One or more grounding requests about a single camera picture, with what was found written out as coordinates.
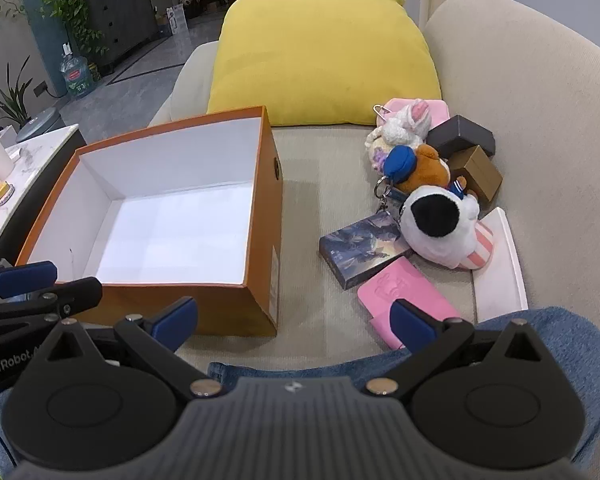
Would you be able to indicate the white marble table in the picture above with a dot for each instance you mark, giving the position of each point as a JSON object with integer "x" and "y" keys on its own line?
{"x": 35, "y": 160}

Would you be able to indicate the long-leaf potted plant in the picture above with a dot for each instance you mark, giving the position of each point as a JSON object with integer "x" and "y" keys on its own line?
{"x": 10, "y": 100}

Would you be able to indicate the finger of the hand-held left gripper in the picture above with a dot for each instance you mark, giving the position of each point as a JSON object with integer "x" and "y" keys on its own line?
{"x": 75, "y": 294}
{"x": 25, "y": 276}

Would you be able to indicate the dark illustrated card box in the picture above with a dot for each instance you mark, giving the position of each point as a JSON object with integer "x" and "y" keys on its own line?
{"x": 360, "y": 246}

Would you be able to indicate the brown dog plush toy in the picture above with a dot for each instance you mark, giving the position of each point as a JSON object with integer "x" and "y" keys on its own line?
{"x": 425, "y": 170}

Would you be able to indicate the white tray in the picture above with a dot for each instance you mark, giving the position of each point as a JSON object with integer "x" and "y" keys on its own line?
{"x": 500, "y": 280}

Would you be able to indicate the person's blue jeans leg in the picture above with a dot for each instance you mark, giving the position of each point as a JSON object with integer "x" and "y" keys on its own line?
{"x": 570, "y": 340}

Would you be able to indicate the pink wallet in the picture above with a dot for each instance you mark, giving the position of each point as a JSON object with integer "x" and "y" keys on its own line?
{"x": 410, "y": 285}

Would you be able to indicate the beige sofa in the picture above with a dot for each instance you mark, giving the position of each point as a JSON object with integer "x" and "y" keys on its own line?
{"x": 530, "y": 110}

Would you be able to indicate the white rabbit plush toy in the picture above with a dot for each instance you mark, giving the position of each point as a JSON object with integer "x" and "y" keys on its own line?
{"x": 405, "y": 125}

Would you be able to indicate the grey round bin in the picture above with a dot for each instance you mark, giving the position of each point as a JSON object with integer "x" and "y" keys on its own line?
{"x": 40, "y": 122}

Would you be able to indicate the white floor sign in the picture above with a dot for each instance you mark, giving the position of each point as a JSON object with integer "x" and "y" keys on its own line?
{"x": 177, "y": 20}

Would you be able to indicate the brown box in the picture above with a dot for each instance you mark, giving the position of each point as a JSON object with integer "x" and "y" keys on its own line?
{"x": 480, "y": 172}

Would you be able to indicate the yellow trinket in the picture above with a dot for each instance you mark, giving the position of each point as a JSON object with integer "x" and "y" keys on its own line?
{"x": 2, "y": 191}

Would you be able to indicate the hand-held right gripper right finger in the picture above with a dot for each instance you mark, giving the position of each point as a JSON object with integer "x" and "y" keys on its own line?
{"x": 409, "y": 324}

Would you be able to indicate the large water bottle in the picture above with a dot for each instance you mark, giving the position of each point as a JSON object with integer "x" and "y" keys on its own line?
{"x": 75, "y": 75}

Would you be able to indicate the wall outlet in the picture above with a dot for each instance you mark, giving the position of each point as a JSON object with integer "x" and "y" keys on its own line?
{"x": 40, "y": 89}

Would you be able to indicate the black box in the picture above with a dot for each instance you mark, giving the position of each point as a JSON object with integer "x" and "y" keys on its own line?
{"x": 462, "y": 132}

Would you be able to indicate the pink pouch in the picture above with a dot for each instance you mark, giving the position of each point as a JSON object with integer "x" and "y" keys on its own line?
{"x": 439, "y": 110}

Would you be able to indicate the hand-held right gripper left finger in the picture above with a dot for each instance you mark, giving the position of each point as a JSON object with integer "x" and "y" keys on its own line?
{"x": 176, "y": 321}

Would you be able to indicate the yellow pillow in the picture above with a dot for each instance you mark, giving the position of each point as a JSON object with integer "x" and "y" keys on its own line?
{"x": 320, "y": 55}

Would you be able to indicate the dark cabinet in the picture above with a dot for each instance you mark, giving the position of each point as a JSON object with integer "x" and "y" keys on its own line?
{"x": 120, "y": 20}

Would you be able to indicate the orange cardboard box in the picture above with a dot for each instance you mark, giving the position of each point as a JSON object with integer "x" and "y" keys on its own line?
{"x": 170, "y": 220}

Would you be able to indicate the black and white plush toy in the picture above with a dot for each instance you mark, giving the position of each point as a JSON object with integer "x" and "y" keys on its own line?
{"x": 450, "y": 247}

